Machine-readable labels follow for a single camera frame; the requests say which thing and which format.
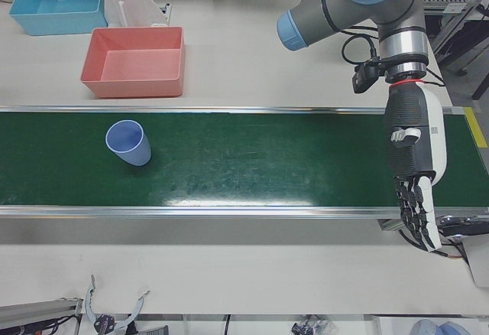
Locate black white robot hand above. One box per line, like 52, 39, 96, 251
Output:
383, 81, 448, 254

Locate pink plastic box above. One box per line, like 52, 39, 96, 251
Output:
79, 26, 187, 99

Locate light blue plastic cup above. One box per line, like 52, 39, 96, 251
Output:
105, 119, 152, 168

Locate blue plastic box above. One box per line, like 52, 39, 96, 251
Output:
8, 0, 106, 37

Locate green conveyor belt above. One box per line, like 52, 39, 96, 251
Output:
0, 105, 489, 233

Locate small bag of screws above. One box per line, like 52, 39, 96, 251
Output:
292, 315, 335, 335

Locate metal reacher grabber tool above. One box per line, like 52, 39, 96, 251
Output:
84, 273, 152, 332

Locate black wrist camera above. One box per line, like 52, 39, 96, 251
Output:
351, 59, 387, 94

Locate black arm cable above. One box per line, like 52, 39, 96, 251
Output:
341, 24, 383, 67

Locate aluminium profile post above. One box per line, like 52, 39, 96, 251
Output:
0, 298, 83, 317

